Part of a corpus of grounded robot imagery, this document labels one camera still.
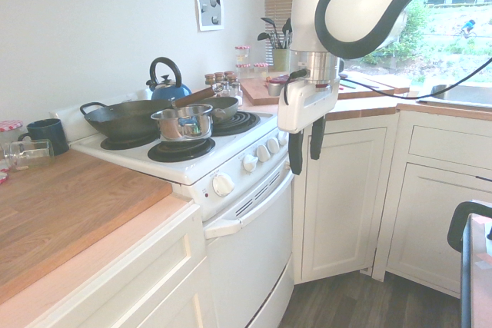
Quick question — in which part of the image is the small grey shapes print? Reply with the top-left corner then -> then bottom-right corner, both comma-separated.
193,0 -> 225,32

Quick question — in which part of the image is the large wooden cutting board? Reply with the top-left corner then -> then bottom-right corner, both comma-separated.
238,75 -> 397,107

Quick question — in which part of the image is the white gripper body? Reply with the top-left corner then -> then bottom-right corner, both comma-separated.
277,74 -> 341,133

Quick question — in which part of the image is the green utensil holder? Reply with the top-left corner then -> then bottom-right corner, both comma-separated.
272,48 -> 292,72

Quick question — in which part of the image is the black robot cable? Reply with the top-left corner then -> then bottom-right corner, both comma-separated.
281,58 -> 492,107

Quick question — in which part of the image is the white corner cabinet door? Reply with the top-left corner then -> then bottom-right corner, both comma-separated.
293,112 -> 400,287

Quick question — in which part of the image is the white sink cabinet door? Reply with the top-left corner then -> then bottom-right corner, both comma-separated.
371,161 -> 492,299

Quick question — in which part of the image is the stainless steel saucepan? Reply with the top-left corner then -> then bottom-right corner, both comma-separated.
150,104 -> 228,142

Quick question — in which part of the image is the dark blue mug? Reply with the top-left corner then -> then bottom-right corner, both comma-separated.
17,118 -> 71,157

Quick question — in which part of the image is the black framed table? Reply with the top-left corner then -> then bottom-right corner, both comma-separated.
447,200 -> 492,328

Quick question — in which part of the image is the black two-handled wok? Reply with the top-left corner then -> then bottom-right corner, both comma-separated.
79,98 -> 175,141

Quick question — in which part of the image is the stainless steel sink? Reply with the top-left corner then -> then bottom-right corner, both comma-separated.
417,83 -> 492,109

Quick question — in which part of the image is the wooden-handled dark frying pan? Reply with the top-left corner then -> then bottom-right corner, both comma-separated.
170,86 -> 241,126

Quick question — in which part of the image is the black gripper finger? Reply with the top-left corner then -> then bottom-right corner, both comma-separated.
310,116 -> 327,161
288,130 -> 305,176

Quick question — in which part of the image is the black coil burner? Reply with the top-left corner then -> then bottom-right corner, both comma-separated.
210,111 -> 262,137
100,132 -> 161,151
147,136 -> 217,164

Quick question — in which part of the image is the blue kettle with black handle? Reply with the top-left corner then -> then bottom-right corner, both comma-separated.
145,56 -> 193,102

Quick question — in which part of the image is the white electric stove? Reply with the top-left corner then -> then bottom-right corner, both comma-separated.
48,89 -> 298,328

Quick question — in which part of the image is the large white oven knob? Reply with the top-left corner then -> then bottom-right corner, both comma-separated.
211,172 -> 235,198

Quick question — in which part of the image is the white panelled base cabinet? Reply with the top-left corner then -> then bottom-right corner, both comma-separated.
0,200 -> 211,328

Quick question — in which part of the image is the white oven door handle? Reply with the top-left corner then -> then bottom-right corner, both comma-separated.
204,166 -> 295,240

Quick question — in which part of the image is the cyclist in blue shirt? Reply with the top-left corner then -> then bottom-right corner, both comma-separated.
453,18 -> 478,40

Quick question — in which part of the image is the white cabinet drawer front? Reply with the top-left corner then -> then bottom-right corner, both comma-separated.
407,124 -> 492,170

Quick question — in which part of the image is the white oven door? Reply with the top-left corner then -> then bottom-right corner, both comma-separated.
203,168 -> 298,328

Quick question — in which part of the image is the empty clear glass jar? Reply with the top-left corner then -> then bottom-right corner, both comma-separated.
2,138 -> 55,173

